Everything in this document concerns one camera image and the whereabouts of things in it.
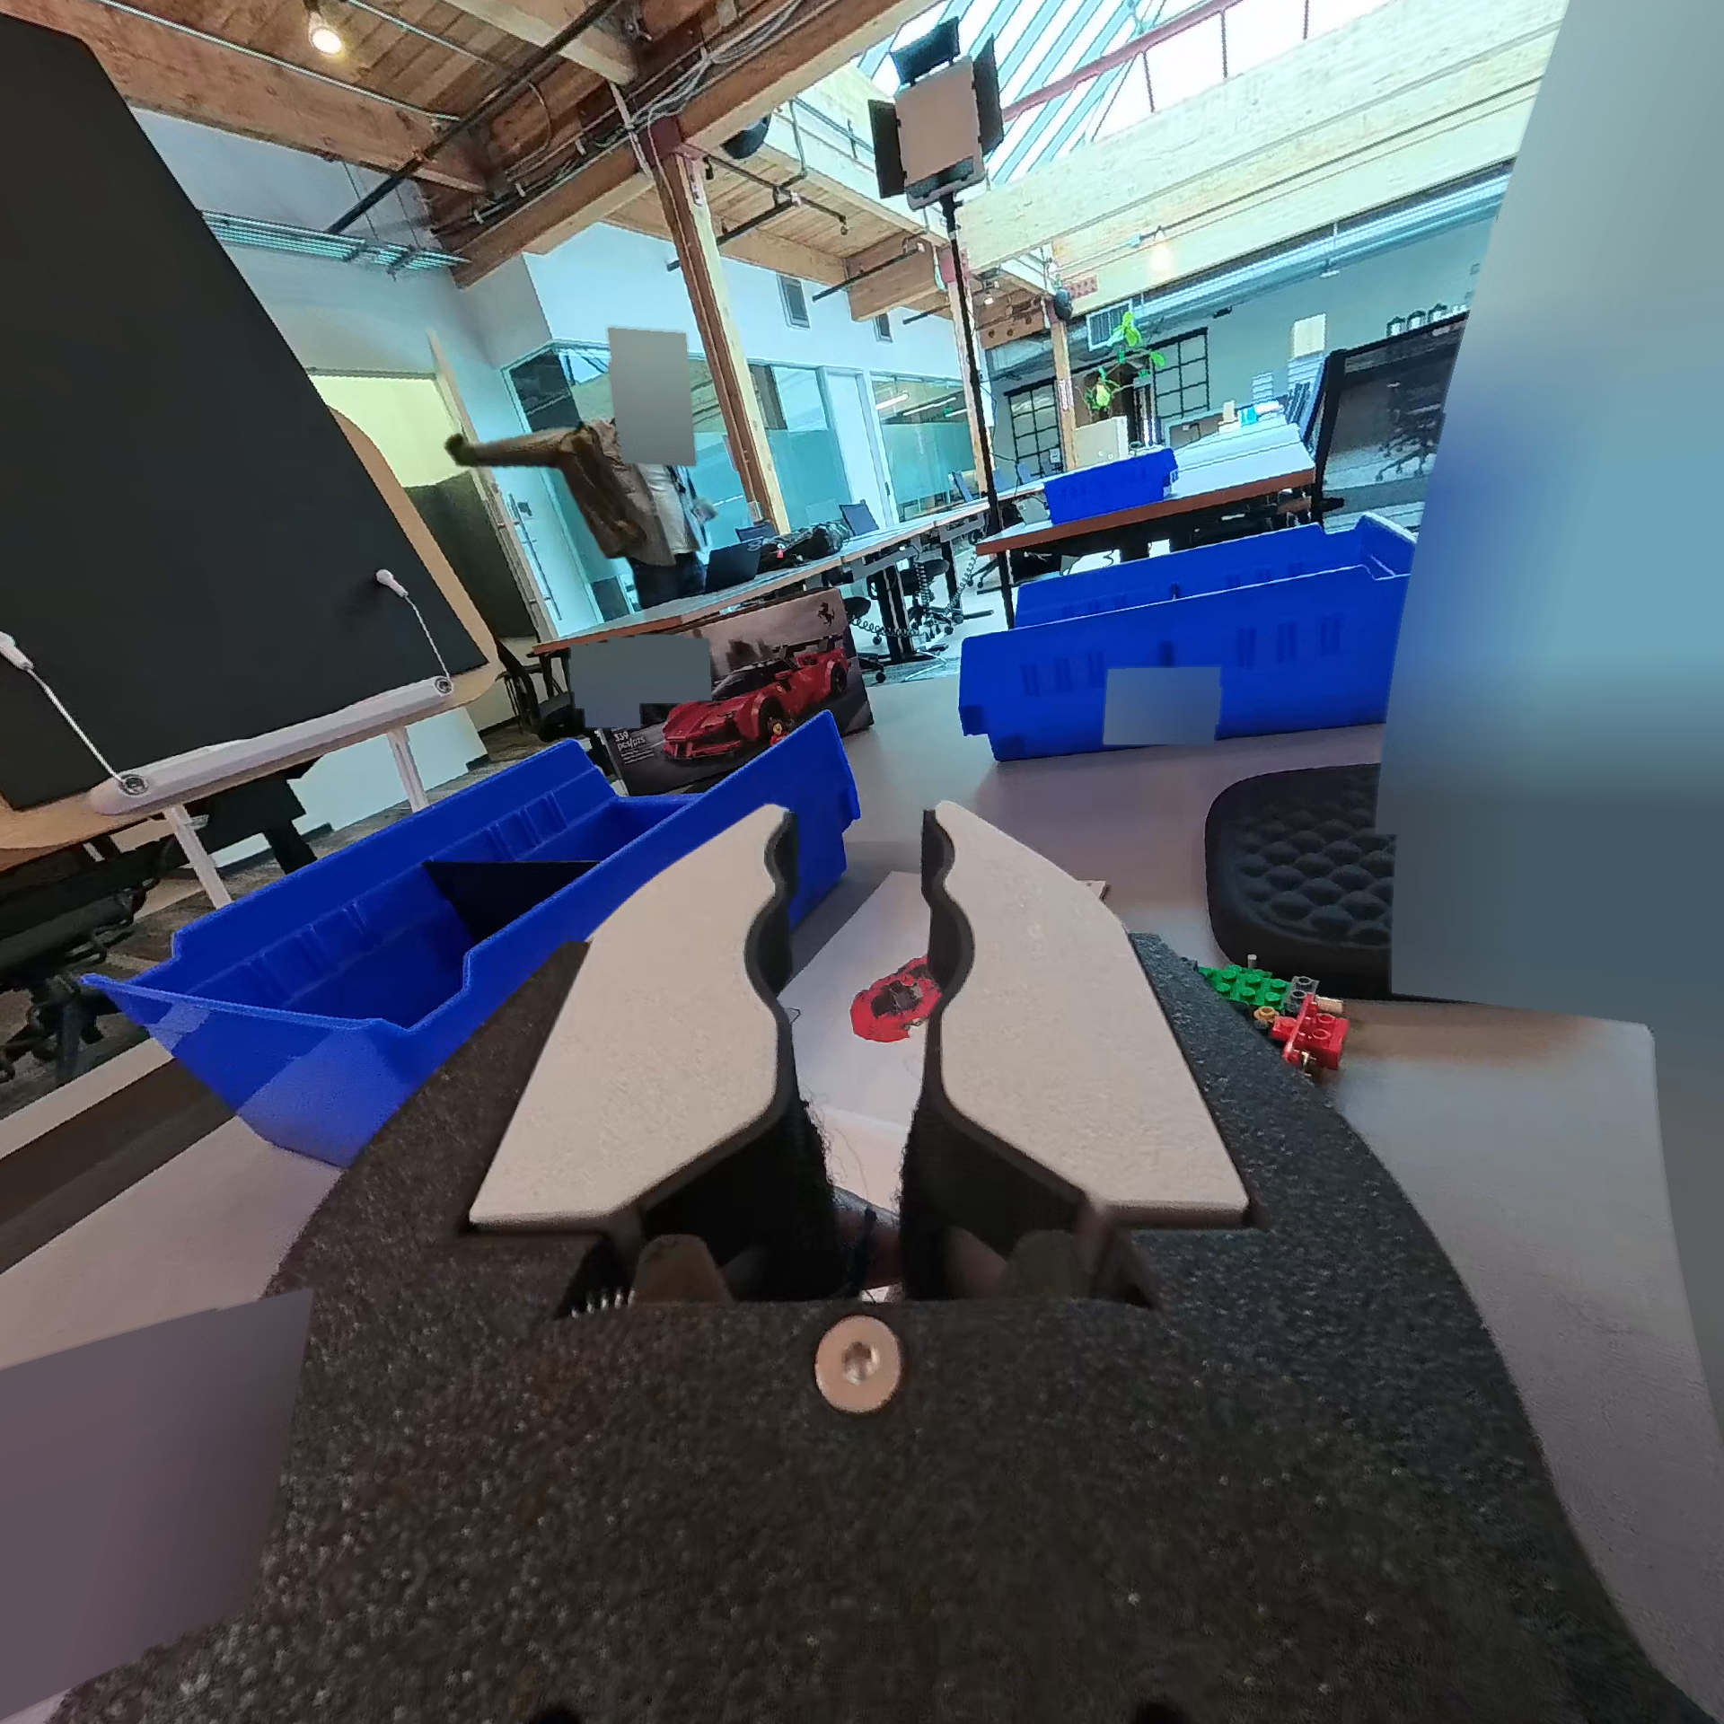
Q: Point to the wood edged office desk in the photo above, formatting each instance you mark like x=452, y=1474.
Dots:
x=753, y=592
x=1212, y=505

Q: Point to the green potted plant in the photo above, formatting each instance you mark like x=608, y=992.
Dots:
x=1126, y=357

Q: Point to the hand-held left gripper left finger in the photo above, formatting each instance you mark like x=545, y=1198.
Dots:
x=646, y=1051

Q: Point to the white board holder bar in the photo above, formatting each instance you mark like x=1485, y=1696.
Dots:
x=270, y=746

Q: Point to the studio light on stand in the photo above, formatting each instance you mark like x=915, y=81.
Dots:
x=943, y=129

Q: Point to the lego set box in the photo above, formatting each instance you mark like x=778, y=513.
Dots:
x=781, y=687

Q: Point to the blue plastic storage bin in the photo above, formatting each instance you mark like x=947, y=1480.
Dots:
x=337, y=1023
x=1035, y=687
x=1145, y=584
x=1112, y=490

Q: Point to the red lego car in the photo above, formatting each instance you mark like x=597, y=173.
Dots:
x=1312, y=1034

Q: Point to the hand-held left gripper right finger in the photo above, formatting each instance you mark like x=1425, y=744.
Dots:
x=1077, y=1075

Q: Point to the black display board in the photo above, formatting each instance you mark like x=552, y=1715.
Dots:
x=163, y=404

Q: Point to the ceiling spot lamp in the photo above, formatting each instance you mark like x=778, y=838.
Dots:
x=323, y=27

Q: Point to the black office chair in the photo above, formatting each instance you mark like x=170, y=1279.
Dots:
x=67, y=931

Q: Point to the black wrist rest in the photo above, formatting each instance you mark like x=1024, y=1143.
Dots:
x=1293, y=876

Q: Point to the lego instruction booklet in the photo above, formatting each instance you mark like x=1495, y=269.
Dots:
x=862, y=1063

